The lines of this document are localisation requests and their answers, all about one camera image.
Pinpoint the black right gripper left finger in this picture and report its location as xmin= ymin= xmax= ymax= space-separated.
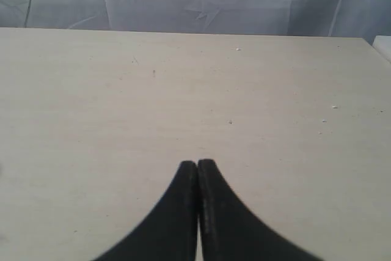
xmin=97 ymin=161 xmax=199 ymax=260

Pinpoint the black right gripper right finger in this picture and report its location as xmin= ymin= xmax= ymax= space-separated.
xmin=197 ymin=159 xmax=316 ymax=260

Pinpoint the white backdrop curtain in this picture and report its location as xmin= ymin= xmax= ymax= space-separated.
xmin=1 ymin=0 xmax=390 ymax=42

